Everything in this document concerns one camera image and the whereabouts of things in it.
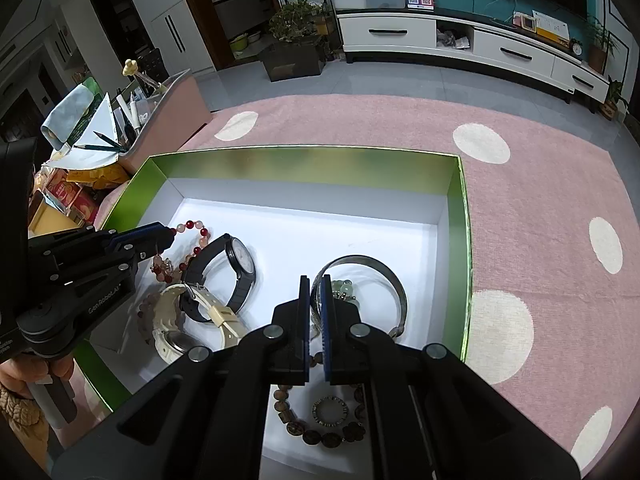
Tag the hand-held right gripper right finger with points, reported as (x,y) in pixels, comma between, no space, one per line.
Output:
(326,330)

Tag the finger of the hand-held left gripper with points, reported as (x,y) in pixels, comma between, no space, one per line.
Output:
(150,235)
(100,295)

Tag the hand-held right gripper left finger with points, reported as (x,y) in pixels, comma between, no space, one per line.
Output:
(304,330)

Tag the silver bangle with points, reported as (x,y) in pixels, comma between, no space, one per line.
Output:
(395,280)

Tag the green cardboard box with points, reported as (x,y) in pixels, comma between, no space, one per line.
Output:
(310,230)

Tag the person's left hand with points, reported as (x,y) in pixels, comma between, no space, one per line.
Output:
(20,372)

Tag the white wrist watch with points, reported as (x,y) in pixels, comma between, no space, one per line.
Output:
(165,332)

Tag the yellow snack packet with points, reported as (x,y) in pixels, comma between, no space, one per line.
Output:
(100,175)

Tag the black wrist watch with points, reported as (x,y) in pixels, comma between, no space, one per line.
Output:
(240,255)

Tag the black pencil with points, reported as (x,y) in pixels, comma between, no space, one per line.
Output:
(97,148)
(110,140)

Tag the grey folded cloth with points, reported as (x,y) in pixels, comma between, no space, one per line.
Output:
(67,115)

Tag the white paper sheet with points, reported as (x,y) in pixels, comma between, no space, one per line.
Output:
(97,125)

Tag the green carton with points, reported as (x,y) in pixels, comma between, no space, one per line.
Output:
(92,95)

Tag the pink desk organizer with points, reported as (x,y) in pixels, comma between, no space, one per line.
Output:
(175,105)

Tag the yellow-topped pen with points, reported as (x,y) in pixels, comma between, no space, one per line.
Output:
(131,66)

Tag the white wardrobe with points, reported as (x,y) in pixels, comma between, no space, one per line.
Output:
(180,35)

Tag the green plastic basin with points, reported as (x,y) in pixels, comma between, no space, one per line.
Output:
(242,44)

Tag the large plant in dark planter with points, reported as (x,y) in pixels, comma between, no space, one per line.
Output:
(292,60)

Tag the white television cabinet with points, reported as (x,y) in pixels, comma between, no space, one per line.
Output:
(390,32)

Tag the white crumpled bag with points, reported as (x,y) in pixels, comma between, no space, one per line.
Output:
(452,39)

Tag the small potted plant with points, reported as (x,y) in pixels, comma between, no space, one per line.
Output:
(611,105)

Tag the small white desk device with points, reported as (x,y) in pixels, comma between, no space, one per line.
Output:
(525,22)

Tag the small black alarm clock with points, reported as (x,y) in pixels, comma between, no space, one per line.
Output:
(577,48)

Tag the desk calendar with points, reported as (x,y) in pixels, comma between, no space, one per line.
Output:
(550,25)

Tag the tall potted plant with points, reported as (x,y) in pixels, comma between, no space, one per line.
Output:
(597,55)

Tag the brown door frame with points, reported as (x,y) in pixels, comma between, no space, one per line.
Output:
(200,10)

